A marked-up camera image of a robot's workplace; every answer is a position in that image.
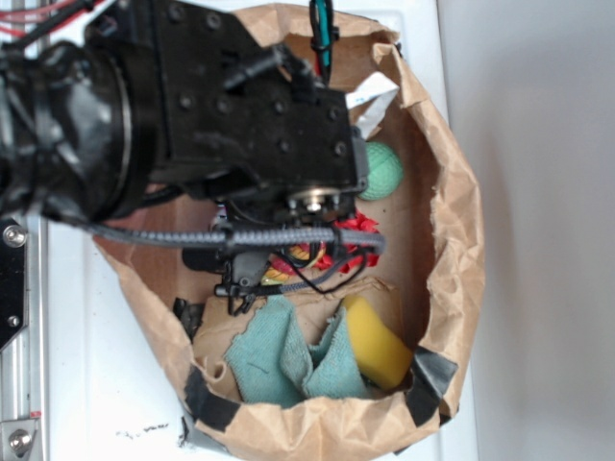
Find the teal cloth towel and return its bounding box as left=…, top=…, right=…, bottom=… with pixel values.
left=224, top=296, right=370, bottom=408

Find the yellow sponge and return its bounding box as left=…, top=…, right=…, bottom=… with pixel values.
left=341, top=295, right=413, bottom=391

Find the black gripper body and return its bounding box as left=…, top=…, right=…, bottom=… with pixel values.
left=85, top=1, right=367, bottom=225

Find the brown paper bag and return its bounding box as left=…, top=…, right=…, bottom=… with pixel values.
left=97, top=4, right=485, bottom=460

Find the green textured ball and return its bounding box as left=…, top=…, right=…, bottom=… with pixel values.
left=358, top=141, right=404, bottom=201

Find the red crinkled toy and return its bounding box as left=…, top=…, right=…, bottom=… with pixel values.
left=315, top=211, right=382, bottom=275

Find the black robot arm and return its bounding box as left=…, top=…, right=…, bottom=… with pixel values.
left=1, top=1, right=367, bottom=224

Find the grey braided cable sleeve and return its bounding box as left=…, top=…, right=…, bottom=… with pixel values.
left=86, top=221, right=387, bottom=255

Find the multicolored braided rope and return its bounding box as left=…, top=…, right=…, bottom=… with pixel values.
left=260, top=239, right=337, bottom=285

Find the aluminium extrusion rail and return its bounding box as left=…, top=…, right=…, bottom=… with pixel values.
left=1, top=216, right=49, bottom=460

